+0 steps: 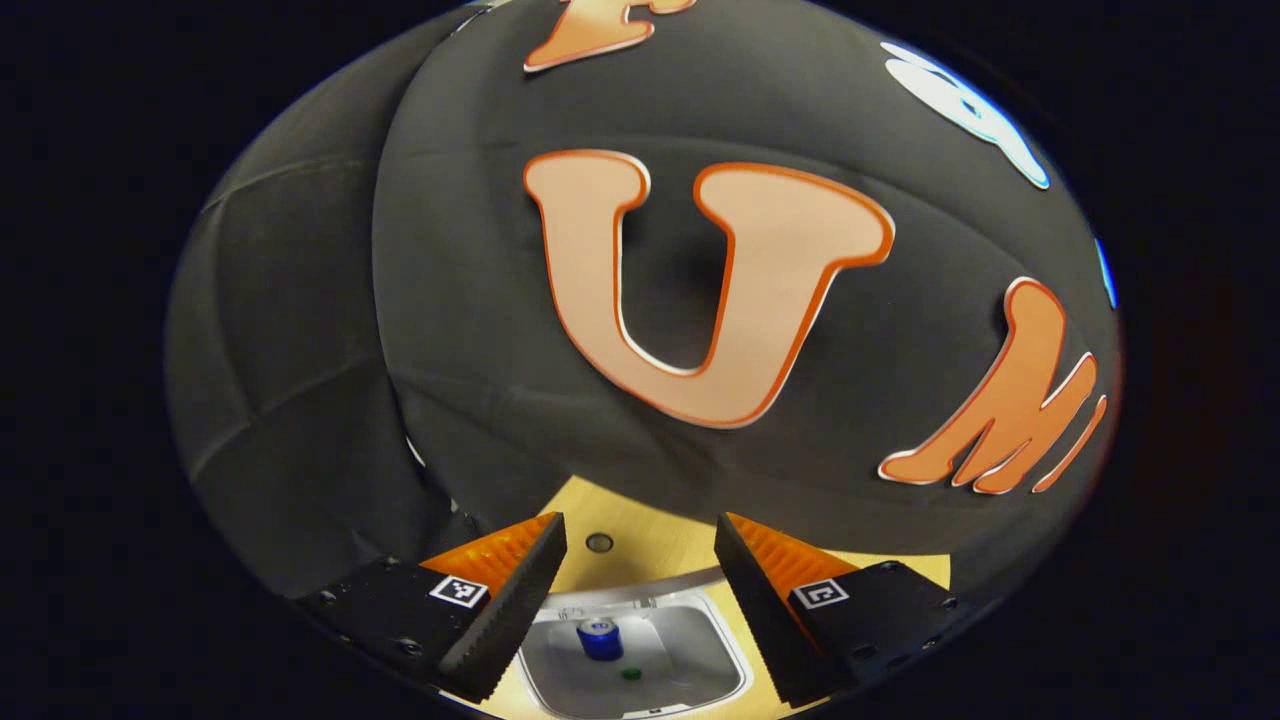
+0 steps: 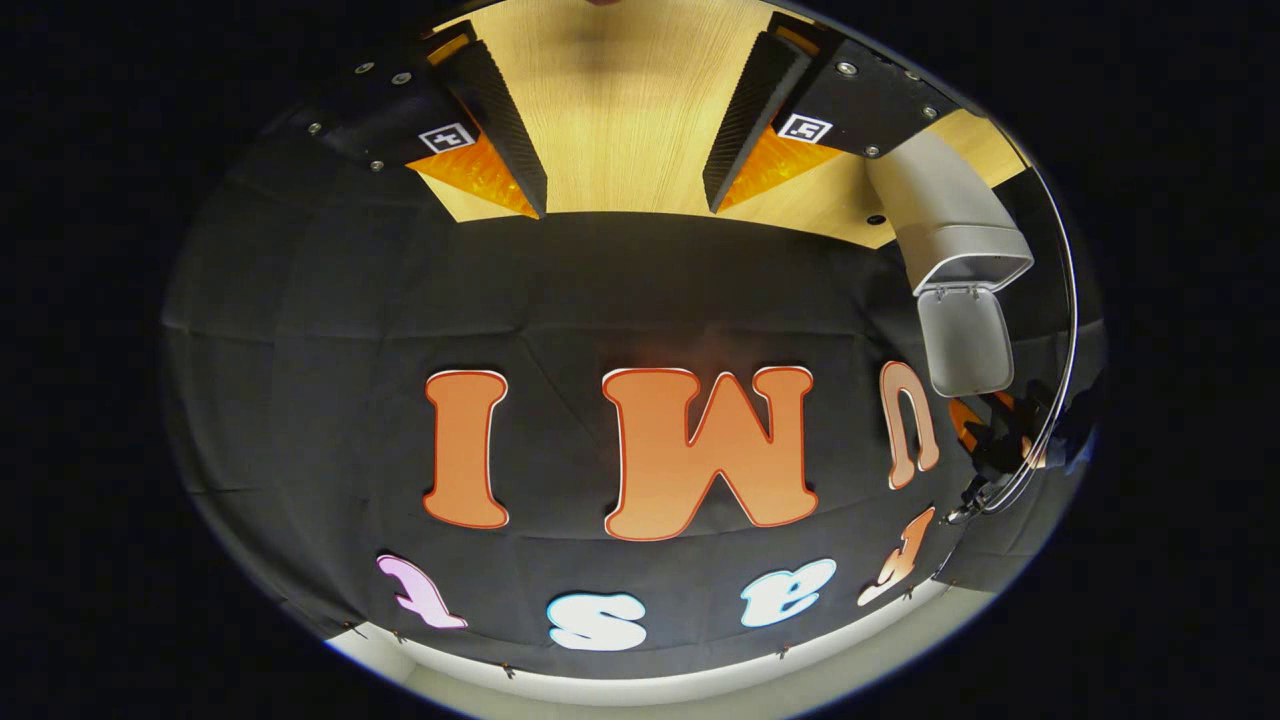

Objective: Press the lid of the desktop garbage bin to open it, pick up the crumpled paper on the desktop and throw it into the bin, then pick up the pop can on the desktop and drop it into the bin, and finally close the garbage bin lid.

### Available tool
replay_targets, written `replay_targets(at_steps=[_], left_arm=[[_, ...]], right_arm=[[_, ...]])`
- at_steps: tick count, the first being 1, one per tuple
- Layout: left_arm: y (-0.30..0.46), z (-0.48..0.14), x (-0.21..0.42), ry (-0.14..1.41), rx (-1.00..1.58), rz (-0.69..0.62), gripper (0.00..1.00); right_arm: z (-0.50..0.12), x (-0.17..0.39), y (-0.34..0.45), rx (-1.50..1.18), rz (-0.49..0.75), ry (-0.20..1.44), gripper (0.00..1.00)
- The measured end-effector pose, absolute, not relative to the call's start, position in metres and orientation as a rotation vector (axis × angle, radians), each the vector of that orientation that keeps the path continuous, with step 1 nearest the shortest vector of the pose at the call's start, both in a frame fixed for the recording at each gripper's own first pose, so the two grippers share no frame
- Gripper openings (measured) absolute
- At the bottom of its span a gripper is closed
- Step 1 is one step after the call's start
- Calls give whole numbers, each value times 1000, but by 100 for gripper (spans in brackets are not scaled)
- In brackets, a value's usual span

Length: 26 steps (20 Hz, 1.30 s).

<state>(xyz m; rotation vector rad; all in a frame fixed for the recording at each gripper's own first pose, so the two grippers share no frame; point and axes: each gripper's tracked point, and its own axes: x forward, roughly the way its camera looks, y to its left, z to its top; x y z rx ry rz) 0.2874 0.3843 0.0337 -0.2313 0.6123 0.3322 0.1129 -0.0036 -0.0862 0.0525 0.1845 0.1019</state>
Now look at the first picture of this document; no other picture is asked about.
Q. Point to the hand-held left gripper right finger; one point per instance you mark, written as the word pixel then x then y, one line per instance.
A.
pixel 760 620

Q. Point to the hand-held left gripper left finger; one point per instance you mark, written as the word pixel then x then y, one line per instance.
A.
pixel 520 610

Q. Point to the white desktop garbage bin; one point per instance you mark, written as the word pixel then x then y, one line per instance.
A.
pixel 690 640

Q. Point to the blue pop can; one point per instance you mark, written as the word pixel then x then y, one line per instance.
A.
pixel 600 642

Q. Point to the wooden desktop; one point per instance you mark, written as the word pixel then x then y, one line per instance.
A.
pixel 650 540

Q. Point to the round black desk grommet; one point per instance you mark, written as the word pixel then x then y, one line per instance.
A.
pixel 599 542

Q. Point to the black backdrop cloth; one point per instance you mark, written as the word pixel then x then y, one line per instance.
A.
pixel 450 300

